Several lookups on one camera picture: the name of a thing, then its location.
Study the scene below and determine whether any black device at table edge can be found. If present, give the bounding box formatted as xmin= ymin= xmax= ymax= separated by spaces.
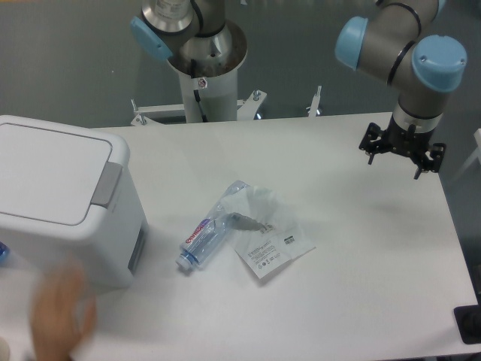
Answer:
xmin=453 ymin=305 xmax=480 ymax=344

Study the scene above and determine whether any white trash can body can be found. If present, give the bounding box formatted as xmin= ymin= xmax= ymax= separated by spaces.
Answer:
xmin=1 ymin=129 xmax=148 ymax=288

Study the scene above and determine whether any clear plastic bag with label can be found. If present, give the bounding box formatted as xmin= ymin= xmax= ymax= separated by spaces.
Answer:
xmin=220 ymin=186 xmax=315 ymax=280

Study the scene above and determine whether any blurred human hand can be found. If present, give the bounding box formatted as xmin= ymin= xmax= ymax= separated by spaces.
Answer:
xmin=29 ymin=259 xmax=97 ymax=360

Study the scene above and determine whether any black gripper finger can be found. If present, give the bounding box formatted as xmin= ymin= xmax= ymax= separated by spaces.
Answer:
xmin=413 ymin=143 xmax=446 ymax=180
xmin=358 ymin=123 xmax=388 ymax=165

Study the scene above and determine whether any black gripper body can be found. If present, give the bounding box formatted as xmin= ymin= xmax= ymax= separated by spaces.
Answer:
xmin=383 ymin=116 xmax=431 ymax=159

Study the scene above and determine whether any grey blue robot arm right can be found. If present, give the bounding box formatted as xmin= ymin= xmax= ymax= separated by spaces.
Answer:
xmin=334 ymin=1 xmax=467 ymax=173

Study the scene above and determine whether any black cable on pedestal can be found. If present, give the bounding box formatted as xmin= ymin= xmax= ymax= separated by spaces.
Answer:
xmin=189 ymin=58 xmax=210 ymax=123

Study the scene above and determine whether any white trash can lid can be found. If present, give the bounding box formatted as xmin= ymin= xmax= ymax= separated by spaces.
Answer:
xmin=1 ymin=116 xmax=115 ymax=226

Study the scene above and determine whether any white object at right edge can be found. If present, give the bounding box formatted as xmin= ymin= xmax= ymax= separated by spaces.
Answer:
xmin=453 ymin=129 xmax=481 ymax=182

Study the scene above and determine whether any blue bottle at left edge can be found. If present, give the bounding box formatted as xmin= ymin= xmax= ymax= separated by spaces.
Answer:
xmin=0 ymin=243 xmax=10 ymax=265

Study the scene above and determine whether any crushed clear plastic bottle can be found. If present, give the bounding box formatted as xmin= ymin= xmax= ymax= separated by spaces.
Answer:
xmin=176 ymin=180 xmax=249 ymax=273

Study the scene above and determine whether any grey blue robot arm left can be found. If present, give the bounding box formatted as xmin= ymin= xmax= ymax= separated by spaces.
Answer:
xmin=130 ymin=1 xmax=465 ymax=173

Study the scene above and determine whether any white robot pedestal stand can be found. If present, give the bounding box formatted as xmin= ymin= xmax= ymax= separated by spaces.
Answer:
xmin=131 ymin=17 xmax=268 ymax=126

